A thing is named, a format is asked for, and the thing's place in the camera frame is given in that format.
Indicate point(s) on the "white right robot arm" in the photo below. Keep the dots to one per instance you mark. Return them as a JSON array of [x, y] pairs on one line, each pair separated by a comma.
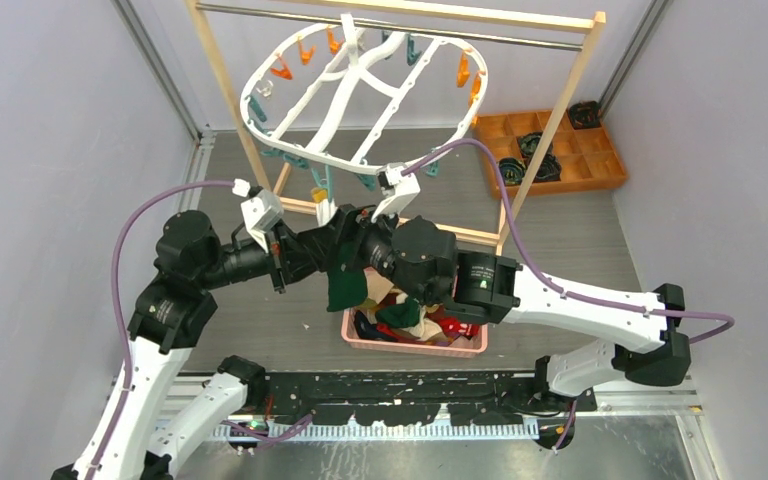
[[412, 283]]

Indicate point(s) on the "green sock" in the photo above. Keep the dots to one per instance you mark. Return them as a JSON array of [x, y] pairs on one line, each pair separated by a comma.
[[347, 287], [400, 315]]

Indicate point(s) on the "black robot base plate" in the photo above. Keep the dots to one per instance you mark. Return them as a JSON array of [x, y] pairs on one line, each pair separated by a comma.
[[401, 398]]

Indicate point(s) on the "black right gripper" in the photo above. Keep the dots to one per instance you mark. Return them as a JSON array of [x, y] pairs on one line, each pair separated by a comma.
[[356, 220]]

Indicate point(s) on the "pink perforated plastic basket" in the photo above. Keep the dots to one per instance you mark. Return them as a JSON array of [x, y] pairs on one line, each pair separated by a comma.
[[359, 334]]

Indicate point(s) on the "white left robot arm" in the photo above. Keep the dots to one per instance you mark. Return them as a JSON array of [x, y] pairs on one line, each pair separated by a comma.
[[168, 320]]

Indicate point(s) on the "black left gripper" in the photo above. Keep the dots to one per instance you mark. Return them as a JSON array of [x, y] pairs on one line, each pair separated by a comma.
[[300, 263]]

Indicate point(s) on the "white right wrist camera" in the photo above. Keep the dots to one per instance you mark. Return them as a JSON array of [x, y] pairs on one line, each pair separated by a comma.
[[399, 186]]

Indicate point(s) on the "beige brown block sock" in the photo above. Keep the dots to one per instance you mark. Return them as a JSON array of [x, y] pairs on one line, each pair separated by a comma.
[[382, 293]]

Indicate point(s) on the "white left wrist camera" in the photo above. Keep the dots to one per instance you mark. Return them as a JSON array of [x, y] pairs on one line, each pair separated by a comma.
[[261, 210]]

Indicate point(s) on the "white oval clip hanger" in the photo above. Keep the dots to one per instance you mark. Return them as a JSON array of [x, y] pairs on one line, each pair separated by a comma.
[[328, 92]]

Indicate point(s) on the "rolled dark sock in tray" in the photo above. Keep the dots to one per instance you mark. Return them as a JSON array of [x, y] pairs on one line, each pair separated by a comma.
[[528, 143]]

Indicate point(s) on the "metal hanging rod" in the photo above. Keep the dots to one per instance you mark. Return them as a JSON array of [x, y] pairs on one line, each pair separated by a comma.
[[490, 36]]

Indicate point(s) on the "orange wooden divided tray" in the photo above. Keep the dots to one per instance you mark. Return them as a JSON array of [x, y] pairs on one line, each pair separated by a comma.
[[578, 160]]

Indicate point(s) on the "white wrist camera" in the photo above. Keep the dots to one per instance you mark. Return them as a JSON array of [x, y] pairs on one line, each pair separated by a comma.
[[399, 186], [261, 210]]

